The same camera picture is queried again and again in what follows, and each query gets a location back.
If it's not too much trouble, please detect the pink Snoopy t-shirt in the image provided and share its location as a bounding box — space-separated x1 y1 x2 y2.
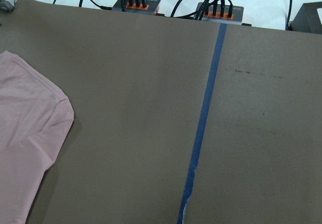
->
1 51 74 223

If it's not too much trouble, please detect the brown paper table cover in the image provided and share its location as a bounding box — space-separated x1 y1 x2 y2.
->
1 0 321 223

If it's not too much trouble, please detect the left orange-port usb hub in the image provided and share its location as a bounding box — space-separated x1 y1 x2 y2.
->
125 0 161 15

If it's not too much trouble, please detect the dark grey box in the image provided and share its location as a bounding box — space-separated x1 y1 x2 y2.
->
290 2 321 34

